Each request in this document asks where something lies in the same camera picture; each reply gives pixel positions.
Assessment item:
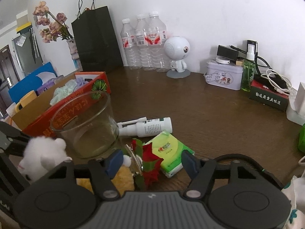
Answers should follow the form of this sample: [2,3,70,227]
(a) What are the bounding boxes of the iridescent green scrunchie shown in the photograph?
[50,80,79,106]

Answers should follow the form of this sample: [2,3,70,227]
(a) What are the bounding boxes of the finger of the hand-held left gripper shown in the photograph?
[0,121,31,156]

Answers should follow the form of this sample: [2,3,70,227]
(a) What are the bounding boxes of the grey refrigerator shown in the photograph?
[11,27,43,73]

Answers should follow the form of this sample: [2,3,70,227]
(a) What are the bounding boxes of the floral cloth pile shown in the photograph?
[281,175,305,229]

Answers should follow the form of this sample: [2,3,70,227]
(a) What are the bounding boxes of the dark printed box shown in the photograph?
[248,77,290,112]

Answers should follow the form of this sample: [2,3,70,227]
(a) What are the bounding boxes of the clear glass cup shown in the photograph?
[50,91,120,159]

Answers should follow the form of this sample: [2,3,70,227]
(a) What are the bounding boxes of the bright green object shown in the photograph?
[297,123,305,153]

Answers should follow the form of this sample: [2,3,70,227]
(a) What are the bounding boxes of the mottled purple vase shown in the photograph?
[66,38,80,60]

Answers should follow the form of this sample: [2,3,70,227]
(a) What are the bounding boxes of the pale printed tin box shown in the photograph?
[204,60,244,91]

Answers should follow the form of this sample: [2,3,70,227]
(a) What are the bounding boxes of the white robot figure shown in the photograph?
[163,36,191,79]

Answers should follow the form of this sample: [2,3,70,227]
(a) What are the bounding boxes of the black headband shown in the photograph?
[213,153,285,190]

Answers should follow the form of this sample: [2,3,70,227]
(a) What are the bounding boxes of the black power adapter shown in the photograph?
[217,44,239,61]

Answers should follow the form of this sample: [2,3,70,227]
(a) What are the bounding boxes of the dark brown door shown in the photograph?
[0,45,21,105]

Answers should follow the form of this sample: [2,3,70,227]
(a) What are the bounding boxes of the white power strip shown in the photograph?
[286,93,305,126]

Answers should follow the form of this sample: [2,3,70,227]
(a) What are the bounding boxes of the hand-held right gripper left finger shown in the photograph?
[45,149,124,199]

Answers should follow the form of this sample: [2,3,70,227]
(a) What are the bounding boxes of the pink dried flowers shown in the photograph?
[33,1,73,44]

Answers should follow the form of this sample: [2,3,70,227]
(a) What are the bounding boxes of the yellow mug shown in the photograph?
[15,91,38,112]

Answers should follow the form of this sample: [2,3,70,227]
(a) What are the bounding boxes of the black paper bag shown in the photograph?
[71,0,124,74]

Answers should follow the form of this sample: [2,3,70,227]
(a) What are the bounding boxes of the white charger plug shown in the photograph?
[294,82,305,111]

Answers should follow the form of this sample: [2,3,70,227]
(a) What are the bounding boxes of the large blue box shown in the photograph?
[8,62,58,103]

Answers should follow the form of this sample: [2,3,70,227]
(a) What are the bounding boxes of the clear water bottle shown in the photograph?
[148,11,168,73]
[120,18,141,70]
[135,14,155,71]

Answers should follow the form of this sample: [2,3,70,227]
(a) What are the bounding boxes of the red rose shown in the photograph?
[130,138,165,191]

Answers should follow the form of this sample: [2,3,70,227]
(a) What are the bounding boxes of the purple tissue pack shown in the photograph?
[36,75,65,94]

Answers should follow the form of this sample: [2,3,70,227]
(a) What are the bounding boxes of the green tissue packet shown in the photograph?
[143,131,195,178]

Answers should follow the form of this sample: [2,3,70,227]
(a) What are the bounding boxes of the coiled white cable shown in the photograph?
[261,69,297,94]

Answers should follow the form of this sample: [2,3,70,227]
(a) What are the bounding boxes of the small blue box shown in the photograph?
[73,58,83,72]

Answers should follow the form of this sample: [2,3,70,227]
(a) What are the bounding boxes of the white spray bottle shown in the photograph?
[117,117,172,138]

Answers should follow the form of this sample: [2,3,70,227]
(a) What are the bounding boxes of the orange cardboard box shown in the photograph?
[11,71,112,139]

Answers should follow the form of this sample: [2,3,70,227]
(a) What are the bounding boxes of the white yellow alpaca plush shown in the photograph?
[18,135,134,195]

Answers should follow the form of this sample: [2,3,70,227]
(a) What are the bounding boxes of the brown wooden desktop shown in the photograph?
[0,65,305,229]

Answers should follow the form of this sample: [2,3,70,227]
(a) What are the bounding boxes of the green spray bottle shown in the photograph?
[241,43,256,92]

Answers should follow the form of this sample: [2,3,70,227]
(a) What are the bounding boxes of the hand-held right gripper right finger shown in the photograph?
[181,150,262,199]

